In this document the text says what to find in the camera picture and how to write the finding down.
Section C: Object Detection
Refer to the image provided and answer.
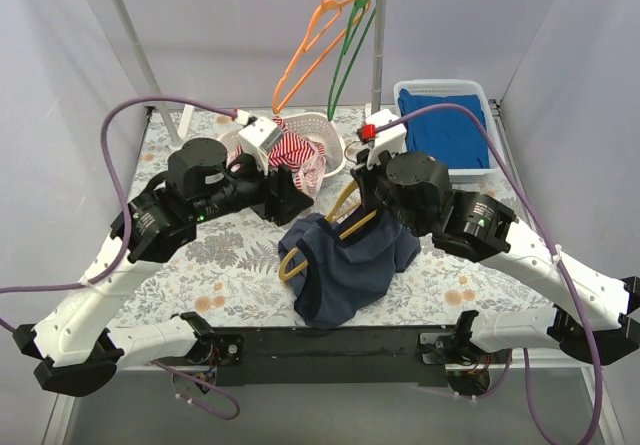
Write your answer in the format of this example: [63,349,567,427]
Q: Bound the yellow clothes hanger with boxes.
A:
[278,179,377,283]

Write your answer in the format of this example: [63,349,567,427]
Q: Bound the navy blue tank top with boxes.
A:
[277,212,421,330]

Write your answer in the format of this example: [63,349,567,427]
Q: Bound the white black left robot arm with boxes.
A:
[13,138,313,397]

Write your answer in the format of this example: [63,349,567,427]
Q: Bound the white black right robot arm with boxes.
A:
[351,150,639,365]

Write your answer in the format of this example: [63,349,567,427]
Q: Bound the green clothes hanger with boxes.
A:
[326,0,376,121]

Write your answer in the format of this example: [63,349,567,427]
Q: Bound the orange clothes hanger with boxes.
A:
[271,0,371,115]

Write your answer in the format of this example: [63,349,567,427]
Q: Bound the red white striped garment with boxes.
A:
[265,117,326,200]

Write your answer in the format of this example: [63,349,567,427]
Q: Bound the blue folded cloth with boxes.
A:
[398,89,490,169]

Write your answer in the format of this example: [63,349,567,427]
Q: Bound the white oval laundry basket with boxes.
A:
[216,112,346,178]

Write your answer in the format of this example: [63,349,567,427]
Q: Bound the floral table mat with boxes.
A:
[114,106,548,328]

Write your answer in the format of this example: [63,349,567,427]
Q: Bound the white rectangular basket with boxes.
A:
[394,79,502,184]

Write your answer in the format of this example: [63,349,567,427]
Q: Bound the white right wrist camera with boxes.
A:
[358,109,407,170]

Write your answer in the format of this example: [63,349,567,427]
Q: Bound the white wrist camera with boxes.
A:
[358,109,407,170]
[234,109,284,176]

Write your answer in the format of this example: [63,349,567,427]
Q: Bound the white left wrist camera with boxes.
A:
[234,109,284,176]

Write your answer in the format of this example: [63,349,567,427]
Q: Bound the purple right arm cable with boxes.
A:
[374,103,605,445]

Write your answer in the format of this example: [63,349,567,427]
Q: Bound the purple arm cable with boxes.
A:
[374,103,605,445]
[0,94,241,421]

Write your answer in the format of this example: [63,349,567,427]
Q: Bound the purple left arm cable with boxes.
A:
[0,94,241,421]

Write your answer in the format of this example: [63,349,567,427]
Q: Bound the aluminium frame rail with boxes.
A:
[44,365,172,444]

